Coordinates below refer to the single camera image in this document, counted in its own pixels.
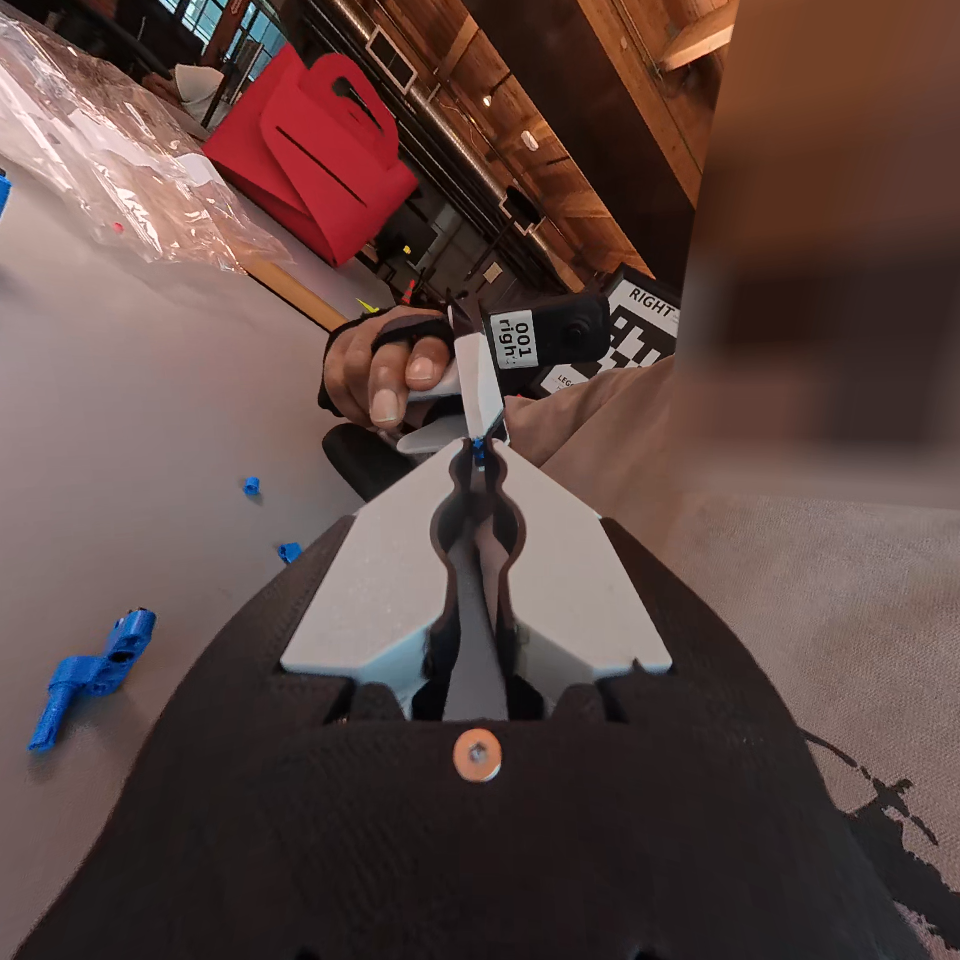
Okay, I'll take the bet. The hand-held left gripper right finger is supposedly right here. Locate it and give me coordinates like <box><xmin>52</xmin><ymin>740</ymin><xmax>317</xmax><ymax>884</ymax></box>
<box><xmin>487</xmin><ymin>438</ymin><xmax>674</xmax><ymax>723</ymax></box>

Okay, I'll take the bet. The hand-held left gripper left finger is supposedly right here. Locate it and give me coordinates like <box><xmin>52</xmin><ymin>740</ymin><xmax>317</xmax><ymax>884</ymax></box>
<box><xmin>279</xmin><ymin>438</ymin><xmax>470</xmax><ymax>721</ymax></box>

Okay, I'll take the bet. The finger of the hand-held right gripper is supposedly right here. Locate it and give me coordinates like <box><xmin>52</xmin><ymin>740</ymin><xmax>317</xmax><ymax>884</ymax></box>
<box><xmin>452</xmin><ymin>333</ymin><xmax>513</xmax><ymax>445</ymax></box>

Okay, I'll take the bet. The blue perforated brick beam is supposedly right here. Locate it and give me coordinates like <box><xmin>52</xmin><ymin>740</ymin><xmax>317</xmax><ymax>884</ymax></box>
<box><xmin>48</xmin><ymin>607</ymin><xmax>159</xmax><ymax>695</ymax></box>

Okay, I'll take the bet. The person's right hand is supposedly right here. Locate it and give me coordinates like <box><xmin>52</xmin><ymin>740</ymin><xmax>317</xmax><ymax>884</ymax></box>
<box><xmin>318</xmin><ymin>303</ymin><xmax>459</xmax><ymax>432</ymax></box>

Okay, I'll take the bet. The black framed sign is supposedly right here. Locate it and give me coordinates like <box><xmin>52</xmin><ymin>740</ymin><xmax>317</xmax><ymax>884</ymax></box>
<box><xmin>528</xmin><ymin>262</ymin><xmax>684</xmax><ymax>400</ymax></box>

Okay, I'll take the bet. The person's beige sweatshirt torso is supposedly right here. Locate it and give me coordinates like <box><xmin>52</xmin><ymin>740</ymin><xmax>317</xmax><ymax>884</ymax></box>
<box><xmin>510</xmin><ymin>356</ymin><xmax>960</xmax><ymax>960</ymax></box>

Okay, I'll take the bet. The red felt tote bag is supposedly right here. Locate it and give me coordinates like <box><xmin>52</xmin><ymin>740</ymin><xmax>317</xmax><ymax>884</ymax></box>
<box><xmin>202</xmin><ymin>43</ymin><xmax>420</xmax><ymax>269</ymax></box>

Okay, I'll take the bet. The pile of clear plastic bags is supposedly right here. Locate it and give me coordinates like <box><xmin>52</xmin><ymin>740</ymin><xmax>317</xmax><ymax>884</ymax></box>
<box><xmin>0</xmin><ymin>11</ymin><xmax>295</xmax><ymax>275</ymax></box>

